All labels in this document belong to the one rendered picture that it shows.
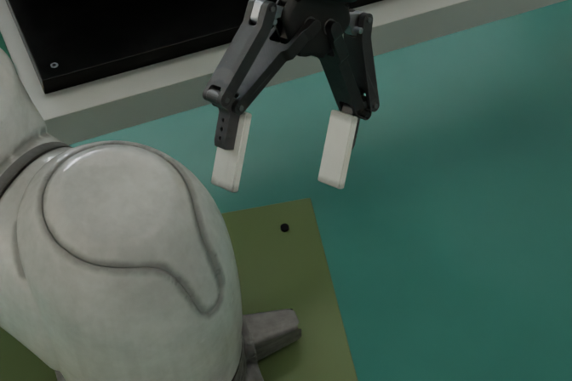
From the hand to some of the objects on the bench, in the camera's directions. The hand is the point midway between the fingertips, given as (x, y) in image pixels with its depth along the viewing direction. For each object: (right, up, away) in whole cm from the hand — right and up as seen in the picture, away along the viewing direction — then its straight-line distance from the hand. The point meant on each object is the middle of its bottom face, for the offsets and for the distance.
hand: (282, 174), depth 113 cm
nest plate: (-18, +31, +47) cm, 59 cm away
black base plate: (-7, +34, +53) cm, 63 cm away
